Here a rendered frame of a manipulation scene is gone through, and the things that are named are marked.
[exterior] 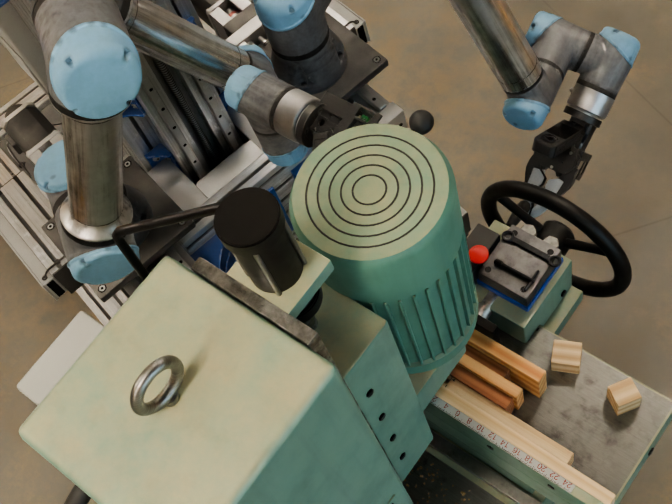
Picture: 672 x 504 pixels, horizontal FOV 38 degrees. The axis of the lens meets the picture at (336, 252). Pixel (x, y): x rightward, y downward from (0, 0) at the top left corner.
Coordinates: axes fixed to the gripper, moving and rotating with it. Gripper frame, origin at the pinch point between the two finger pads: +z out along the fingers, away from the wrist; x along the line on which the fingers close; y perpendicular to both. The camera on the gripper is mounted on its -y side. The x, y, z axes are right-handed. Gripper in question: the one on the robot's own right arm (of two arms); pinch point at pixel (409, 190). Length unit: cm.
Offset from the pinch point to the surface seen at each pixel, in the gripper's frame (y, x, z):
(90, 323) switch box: -37, -42, -2
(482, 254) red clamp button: -0.9, 10.3, 10.9
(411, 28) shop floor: 74, 127, -87
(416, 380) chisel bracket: -22.0, 5.7, 14.3
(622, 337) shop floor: 20, 118, 17
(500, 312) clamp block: -6.2, 16.0, 16.3
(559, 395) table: -11.8, 21.2, 29.1
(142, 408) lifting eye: -40, -51, 13
